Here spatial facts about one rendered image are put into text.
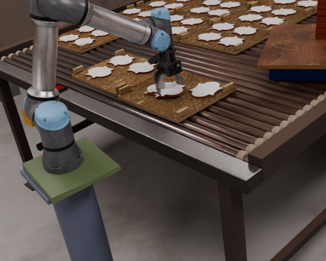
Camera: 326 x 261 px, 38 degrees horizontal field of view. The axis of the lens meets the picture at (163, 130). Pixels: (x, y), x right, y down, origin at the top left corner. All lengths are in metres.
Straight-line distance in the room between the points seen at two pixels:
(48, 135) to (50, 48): 0.31
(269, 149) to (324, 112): 0.31
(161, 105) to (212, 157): 0.44
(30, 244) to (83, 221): 1.11
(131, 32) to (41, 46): 0.32
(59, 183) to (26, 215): 1.49
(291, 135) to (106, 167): 0.66
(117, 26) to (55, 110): 0.36
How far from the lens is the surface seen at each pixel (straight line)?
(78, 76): 2.48
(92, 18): 1.63
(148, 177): 3.21
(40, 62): 1.76
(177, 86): 2.08
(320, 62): 2.02
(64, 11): 1.60
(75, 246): 1.98
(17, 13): 4.84
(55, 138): 1.71
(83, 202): 1.84
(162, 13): 1.91
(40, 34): 1.73
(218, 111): 1.95
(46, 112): 1.71
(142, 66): 2.41
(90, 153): 1.85
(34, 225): 3.10
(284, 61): 2.04
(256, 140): 1.72
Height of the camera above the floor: 1.83
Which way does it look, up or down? 29 degrees down
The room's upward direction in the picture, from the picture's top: 9 degrees counter-clockwise
